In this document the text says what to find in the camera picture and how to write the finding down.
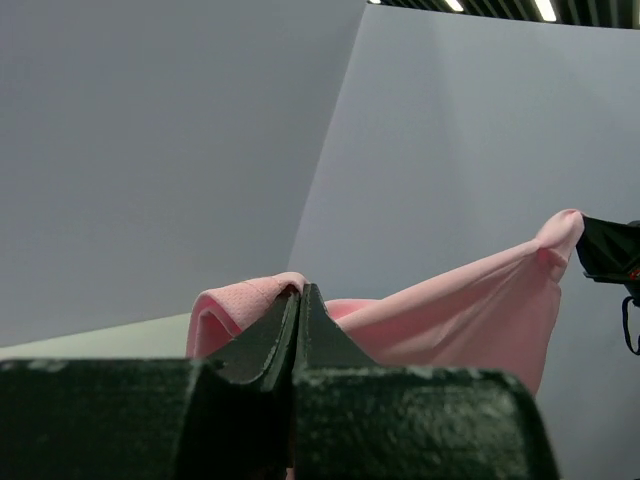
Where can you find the pink t shirt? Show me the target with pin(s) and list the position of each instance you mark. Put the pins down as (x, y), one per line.
(498, 312)

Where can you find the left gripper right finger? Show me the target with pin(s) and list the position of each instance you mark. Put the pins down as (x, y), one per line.
(355, 419)

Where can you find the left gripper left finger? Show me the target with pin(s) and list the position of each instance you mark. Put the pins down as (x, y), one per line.
(226, 416)

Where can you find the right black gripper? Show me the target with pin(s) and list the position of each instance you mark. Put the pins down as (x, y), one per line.
(609, 253)

